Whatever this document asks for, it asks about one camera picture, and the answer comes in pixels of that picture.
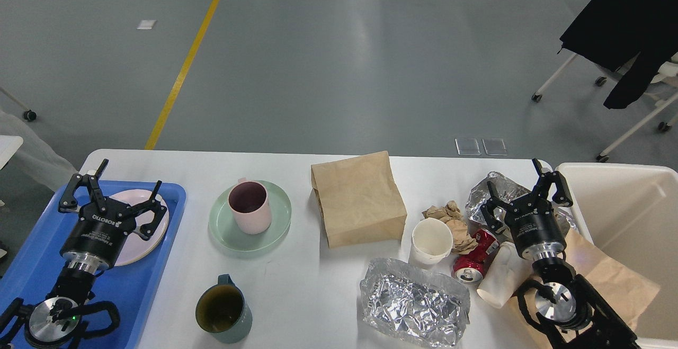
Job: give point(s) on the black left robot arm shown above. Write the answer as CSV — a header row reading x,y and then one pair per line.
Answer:
x,y
67,314

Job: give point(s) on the crushed red soda can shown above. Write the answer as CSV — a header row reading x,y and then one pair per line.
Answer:
x,y
471,268

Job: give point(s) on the crumpled foil tray front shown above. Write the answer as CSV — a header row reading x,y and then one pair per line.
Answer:
x,y
415,305

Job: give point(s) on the black jacket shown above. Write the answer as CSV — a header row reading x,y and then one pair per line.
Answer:
x,y
611,33

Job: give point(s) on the white plastic bin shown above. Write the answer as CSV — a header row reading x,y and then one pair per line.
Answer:
x,y
630,212

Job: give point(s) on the crumpled brown paper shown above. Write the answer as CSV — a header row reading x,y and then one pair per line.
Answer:
x,y
451,216

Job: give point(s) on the crumpled foil back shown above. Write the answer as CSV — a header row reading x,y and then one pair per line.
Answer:
x,y
508,190

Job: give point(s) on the flat brown paper bag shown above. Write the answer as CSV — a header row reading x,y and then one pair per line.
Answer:
x,y
628,293

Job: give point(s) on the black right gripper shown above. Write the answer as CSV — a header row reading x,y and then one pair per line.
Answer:
x,y
533,228

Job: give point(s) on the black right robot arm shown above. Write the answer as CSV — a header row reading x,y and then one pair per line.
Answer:
x,y
560,304

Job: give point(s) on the pink mug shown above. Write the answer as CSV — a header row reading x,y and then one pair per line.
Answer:
x,y
249,203

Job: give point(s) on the white furniture at left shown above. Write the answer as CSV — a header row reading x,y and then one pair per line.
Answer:
x,y
35,157

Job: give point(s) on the green plate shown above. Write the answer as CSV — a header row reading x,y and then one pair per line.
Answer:
x,y
225,231

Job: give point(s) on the white paper cup upright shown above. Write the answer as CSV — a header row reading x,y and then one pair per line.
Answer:
x,y
431,242

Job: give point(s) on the white paper cup lying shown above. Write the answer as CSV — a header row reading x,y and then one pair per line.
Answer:
x,y
506,273

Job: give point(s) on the blue plastic tray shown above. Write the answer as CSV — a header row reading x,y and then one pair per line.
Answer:
x,y
131,287

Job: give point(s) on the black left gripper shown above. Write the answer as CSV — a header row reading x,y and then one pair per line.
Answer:
x,y
96,242

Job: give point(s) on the pink plate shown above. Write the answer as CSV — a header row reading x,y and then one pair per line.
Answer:
x,y
136,248

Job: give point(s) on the teal mug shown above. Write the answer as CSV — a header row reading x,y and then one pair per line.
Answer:
x,y
223,312

